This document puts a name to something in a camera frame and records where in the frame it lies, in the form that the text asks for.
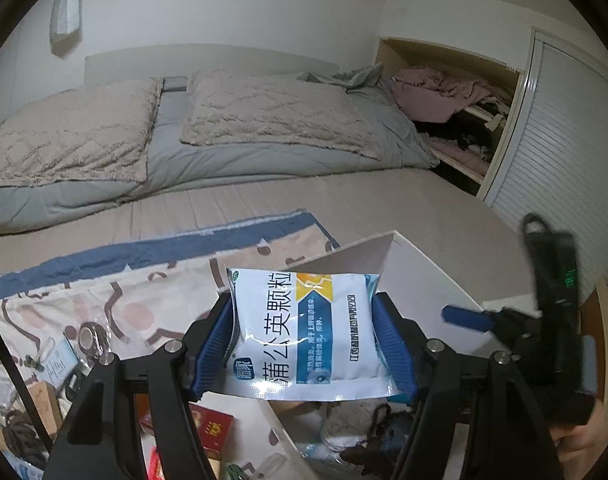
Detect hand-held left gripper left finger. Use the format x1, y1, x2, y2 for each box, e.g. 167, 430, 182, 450
44, 292, 235, 480

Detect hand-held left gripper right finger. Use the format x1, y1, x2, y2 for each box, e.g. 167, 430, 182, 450
371, 290, 565, 480

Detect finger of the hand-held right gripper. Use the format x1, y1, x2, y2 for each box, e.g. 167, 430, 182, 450
441, 304, 537, 346

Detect white cardboard box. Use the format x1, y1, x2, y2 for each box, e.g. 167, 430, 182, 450
256, 230, 542, 480

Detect blue brown crochet pouch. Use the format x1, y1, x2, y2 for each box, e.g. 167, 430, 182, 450
341, 402, 420, 466

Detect person's right hand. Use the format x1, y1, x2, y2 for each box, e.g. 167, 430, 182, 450
551, 400, 605, 471

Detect red box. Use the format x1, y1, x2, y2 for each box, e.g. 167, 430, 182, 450
139, 405, 235, 456

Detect printed blanket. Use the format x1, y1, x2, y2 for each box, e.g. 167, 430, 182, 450
0, 209, 342, 480

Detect white louvered door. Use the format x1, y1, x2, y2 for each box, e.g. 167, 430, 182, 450
478, 27, 608, 281

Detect grey duvet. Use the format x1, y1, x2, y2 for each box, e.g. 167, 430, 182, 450
0, 67, 440, 236

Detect clear glass jar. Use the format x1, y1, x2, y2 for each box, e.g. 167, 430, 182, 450
0, 377, 20, 413

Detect pink clothes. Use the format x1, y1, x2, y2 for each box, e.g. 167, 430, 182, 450
390, 65, 507, 121

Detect beige quilted pillow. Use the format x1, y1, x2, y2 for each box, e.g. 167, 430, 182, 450
179, 70, 380, 161
0, 77, 165, 186

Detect wardrobe niche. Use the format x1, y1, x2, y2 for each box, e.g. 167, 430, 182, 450
374, 35, 526, 198

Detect dark rope coil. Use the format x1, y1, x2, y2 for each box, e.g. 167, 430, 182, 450
0, 410, 50, 468

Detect white wall unit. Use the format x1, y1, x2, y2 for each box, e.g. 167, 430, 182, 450
51, 0, 86, 56

